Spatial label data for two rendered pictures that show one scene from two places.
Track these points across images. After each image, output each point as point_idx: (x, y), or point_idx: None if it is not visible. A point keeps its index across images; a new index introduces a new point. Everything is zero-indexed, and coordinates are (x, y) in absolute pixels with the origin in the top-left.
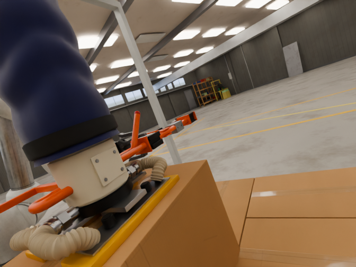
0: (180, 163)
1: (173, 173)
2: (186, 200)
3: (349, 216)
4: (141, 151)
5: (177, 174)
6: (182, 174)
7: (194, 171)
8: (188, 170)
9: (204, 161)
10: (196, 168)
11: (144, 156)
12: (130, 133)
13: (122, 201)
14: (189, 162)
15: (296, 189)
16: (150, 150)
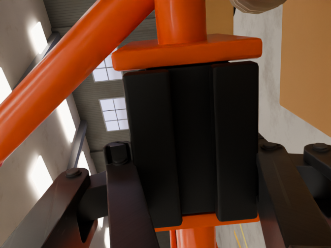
0: (329, 130)
1: (329, 32)
2: None
3: None
4: (220, 36)
5: (315, 20)
6: (303, 15)
7: (283, 20)
8: (295, 39)
9: (280, 86)
10: (283, 46)
11: (317, 142)
12: (51, 198)
13: None
14: (307, 118)
15: None
16: (210, 34)
